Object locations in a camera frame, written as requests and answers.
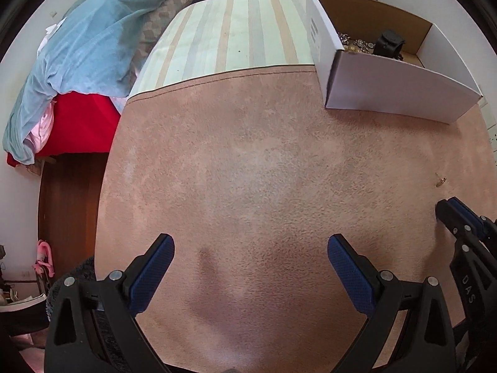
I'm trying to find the pink cloth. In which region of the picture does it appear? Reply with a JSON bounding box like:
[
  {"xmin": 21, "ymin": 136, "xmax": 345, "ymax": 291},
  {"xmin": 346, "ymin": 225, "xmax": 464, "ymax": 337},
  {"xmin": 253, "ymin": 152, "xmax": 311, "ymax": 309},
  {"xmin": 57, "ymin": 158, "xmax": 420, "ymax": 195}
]
[{"xmin": 23, "ymin": 103, "xmax": 57, "ymax": 152}]

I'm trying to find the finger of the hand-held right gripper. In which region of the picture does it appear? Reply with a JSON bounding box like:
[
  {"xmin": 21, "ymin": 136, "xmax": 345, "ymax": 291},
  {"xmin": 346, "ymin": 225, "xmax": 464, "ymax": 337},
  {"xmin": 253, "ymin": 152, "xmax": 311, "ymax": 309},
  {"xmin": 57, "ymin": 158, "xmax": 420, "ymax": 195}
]
[
  {"xmin": 447, "ymin": 197, "xmax": 497, "ymax": 238},
  {"xmin": 435, "ymin": 200, "xmax": 479, "ymax": 242}
]

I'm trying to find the white paper stack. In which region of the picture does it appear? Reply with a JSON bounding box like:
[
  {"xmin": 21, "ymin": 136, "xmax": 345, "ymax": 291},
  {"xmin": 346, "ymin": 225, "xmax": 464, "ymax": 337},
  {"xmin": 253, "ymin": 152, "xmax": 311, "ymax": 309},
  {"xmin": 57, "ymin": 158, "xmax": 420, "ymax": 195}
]
[{"xmin": 0, "ymin": 293, "xmax": 48, "ymax": 312}]

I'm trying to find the pink and striped table mat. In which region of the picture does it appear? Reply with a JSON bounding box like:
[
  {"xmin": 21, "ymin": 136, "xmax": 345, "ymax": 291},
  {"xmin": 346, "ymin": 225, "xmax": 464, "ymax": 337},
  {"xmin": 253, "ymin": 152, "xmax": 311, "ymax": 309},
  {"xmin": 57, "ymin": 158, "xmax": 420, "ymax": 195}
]
[{"xmin": 95, "ymin": 0, "xmax": 497, "ymax": 373}]

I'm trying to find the silver beaded necklace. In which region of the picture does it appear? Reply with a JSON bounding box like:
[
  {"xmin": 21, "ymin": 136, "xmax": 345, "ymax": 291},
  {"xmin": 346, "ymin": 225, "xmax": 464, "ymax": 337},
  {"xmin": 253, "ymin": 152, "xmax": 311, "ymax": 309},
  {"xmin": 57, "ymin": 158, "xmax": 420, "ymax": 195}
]
[{"xmin": 351, "ymin": 37, "xmax": 376, "ymax": 52}]

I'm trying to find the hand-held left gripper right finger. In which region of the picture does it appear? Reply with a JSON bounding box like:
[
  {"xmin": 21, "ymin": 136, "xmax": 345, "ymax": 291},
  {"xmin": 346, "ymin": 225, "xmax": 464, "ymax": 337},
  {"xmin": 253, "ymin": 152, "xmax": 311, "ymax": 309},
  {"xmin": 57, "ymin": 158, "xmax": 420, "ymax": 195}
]
[{"xmin": 327, "ymin": 234, "xmax": 456, "ymax": 373}]

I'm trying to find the light blue duvet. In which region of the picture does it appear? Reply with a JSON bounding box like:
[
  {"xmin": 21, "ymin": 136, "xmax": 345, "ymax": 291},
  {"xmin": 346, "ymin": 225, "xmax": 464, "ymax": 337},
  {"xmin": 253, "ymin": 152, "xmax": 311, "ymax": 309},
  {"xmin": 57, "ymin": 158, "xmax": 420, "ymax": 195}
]
[{"xmin": 2, "ymin": 0, "xmax": 210, "ymax": 164}]

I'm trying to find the white wall socket row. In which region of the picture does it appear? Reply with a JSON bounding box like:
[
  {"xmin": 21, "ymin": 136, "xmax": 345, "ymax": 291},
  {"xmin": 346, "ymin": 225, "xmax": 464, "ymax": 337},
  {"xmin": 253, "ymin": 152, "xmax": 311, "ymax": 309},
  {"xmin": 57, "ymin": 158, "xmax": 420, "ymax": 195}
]
[{"xmin": 478, "ymin": 95, "xmax": 497, "ymax": 142}]

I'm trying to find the cardboard box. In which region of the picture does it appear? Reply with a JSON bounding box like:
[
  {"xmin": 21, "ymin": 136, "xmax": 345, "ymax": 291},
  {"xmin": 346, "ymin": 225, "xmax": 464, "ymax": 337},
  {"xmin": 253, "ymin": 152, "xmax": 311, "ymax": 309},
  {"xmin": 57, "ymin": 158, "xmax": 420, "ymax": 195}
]
[{"xmin": 305, "ymin": 0, "xmax": 484, "ymax": 125}]

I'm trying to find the black smart band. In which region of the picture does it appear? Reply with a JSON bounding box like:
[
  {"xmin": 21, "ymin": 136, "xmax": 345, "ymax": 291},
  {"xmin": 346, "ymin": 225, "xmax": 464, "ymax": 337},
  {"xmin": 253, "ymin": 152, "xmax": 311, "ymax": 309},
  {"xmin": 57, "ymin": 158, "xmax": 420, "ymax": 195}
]
[{"xmin": 373, "ymin": 30, "xmax": 406, "ymax": 61}]

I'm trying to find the white bed linen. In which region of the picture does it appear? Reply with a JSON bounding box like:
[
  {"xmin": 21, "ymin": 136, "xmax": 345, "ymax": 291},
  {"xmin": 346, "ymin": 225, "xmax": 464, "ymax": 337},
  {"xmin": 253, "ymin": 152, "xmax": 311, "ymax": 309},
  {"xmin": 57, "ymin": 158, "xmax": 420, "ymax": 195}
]
[{"xmin": 37, "ymin": 17, "xmax": 68, "ymax": 53}]

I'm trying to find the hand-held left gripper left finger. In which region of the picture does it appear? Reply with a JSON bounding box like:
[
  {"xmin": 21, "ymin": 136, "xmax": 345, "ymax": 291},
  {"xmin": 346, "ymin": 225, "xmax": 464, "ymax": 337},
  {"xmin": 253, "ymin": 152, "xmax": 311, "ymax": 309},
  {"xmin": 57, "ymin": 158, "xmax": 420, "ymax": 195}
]
[{"xmin": 44, "ymin": 233, "xmax": 175, "ymax": 373}]

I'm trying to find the pink plastic object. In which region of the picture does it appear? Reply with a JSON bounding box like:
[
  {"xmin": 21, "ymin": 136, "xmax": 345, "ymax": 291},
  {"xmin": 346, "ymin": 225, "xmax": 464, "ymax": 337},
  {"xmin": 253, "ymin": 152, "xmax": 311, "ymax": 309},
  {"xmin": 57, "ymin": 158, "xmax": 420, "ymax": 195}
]
[{"xmin": 37, "ymin": 240, "xmax": 55, "ymax": 277}]

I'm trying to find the red bed sheet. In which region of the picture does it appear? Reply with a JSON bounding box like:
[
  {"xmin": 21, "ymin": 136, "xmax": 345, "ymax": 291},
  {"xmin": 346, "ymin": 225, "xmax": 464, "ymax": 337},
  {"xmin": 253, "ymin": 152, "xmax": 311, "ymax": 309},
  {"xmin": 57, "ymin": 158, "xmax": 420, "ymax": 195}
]
[{"xmin": 6, "ymin": 91, "xmax": 123, "ymax": 168}]

